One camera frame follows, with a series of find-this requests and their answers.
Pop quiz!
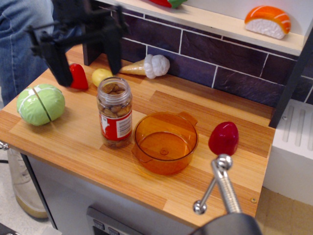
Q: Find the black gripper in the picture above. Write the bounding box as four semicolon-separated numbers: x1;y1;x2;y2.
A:
26;4;128;87

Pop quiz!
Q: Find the clear almond jar red label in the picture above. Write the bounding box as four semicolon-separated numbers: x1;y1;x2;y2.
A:
97;77;133;149

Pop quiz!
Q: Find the orange transparent plastic pot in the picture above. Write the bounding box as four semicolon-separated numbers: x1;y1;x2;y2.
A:
132;112;199;175

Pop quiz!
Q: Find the dark shelf left support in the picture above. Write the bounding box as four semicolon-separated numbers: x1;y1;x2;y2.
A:
83;42;104;66

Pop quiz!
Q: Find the red toy strawberry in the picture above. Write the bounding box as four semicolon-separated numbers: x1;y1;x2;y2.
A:
69;63;89;90

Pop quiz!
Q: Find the person in blue jeans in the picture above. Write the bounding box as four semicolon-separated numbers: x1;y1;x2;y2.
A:
0;0;83;107

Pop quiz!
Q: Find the toy ice cream cone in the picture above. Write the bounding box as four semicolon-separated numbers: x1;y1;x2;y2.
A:
120;54;170;79

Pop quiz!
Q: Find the green toy cabbage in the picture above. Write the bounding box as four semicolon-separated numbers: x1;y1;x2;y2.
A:
17;84;66;126

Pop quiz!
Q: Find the red toy chili pepper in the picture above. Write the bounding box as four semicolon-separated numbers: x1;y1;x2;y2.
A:
150;0;187;8

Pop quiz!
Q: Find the light wooden shelf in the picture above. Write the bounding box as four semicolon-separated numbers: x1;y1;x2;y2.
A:
95;0;306;57

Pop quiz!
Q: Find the small metal knob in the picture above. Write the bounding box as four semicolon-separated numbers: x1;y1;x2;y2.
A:
0;141;10;151

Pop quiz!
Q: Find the beige shoe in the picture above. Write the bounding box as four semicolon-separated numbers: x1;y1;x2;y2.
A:
7;149;47;219

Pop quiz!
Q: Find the grey cabinet with control panel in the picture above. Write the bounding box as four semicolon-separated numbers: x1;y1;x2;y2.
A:
22;155;196;235

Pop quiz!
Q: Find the dark red toy egg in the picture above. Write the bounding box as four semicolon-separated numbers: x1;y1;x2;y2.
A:
208;121;239;156

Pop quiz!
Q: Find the toy salmon sushi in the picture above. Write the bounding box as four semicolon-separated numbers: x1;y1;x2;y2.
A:
245;5;291;39

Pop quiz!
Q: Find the white ribbed appliance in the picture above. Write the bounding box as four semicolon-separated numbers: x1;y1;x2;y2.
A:
263;99;313;205

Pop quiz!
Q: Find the dark shelf side post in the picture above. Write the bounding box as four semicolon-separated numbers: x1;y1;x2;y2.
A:
269;21;313;128

